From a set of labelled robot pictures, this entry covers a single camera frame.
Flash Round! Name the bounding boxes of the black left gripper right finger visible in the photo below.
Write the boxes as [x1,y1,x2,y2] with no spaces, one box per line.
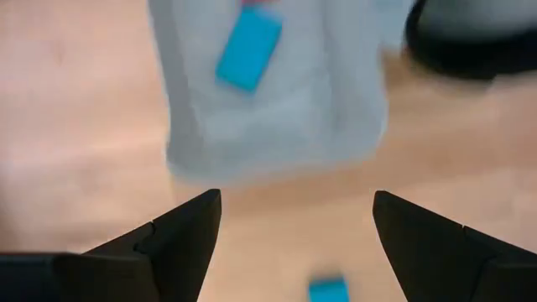
[373,190,537,302]

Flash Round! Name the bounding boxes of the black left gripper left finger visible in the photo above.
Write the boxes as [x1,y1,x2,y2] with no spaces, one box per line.
[0,188,222,302]

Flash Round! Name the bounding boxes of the cyan case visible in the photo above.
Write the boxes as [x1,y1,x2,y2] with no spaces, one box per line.
[308,275,351,302]
[214,6,284,94]

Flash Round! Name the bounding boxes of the white plastic bin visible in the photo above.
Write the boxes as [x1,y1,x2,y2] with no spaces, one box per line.
[146,0,414,185]

